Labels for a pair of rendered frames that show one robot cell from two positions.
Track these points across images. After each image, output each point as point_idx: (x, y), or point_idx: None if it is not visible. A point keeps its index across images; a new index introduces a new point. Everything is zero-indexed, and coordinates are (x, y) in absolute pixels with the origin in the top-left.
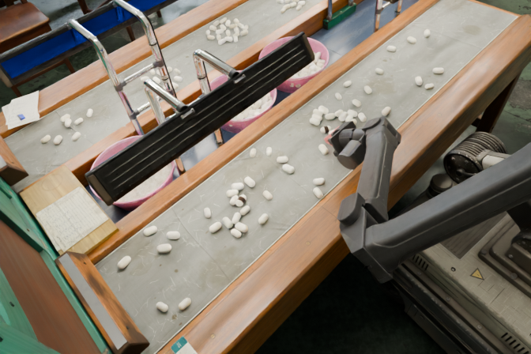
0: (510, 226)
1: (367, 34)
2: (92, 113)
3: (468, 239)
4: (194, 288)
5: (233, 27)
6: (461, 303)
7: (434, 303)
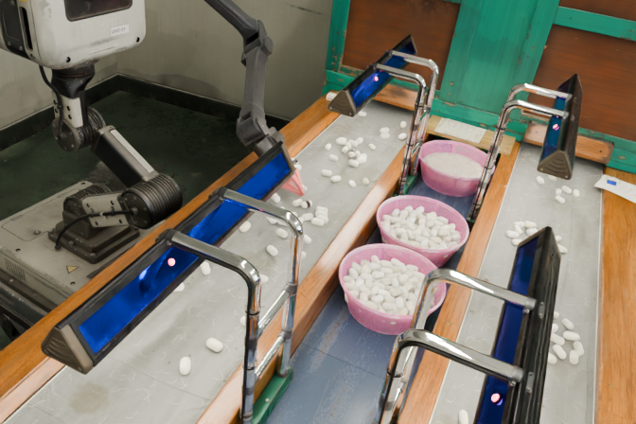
0: (102, 250)
1: (298, 421)
2: (559, 203)
3: None
4: (350, 122)
5: None
6: None
7: None
